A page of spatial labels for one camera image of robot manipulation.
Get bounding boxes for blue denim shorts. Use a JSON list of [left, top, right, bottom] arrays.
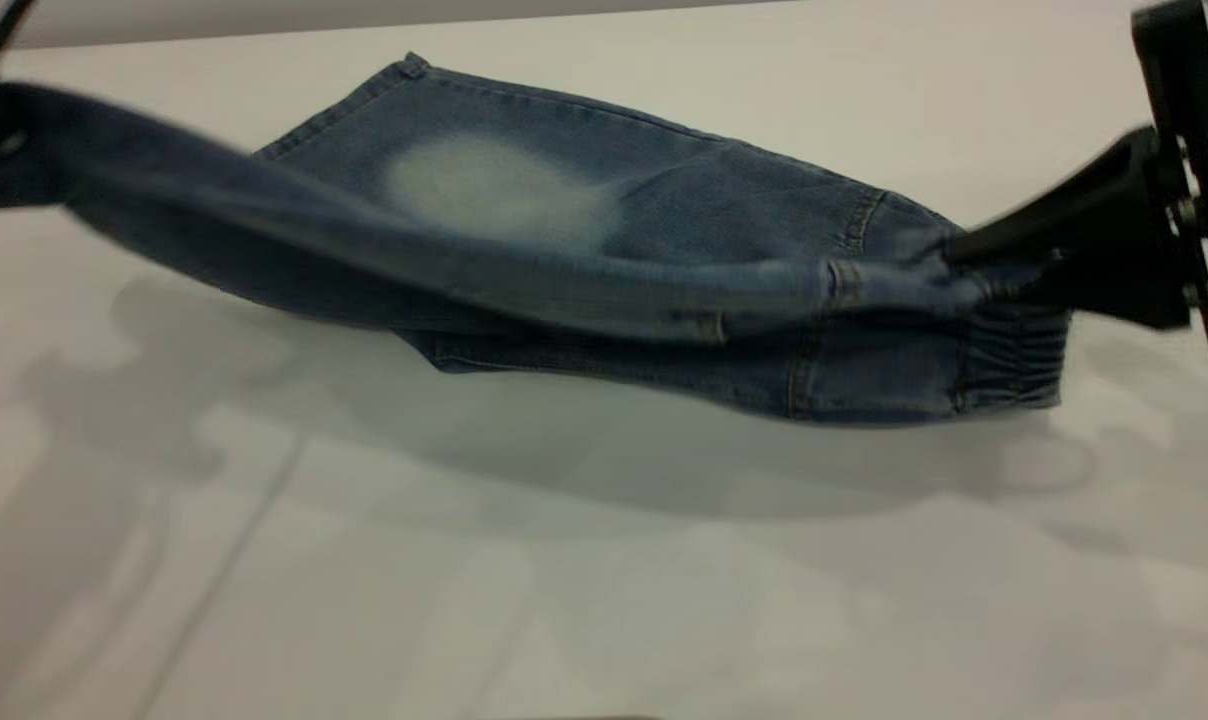
[[0, 52, 1073, 426]]

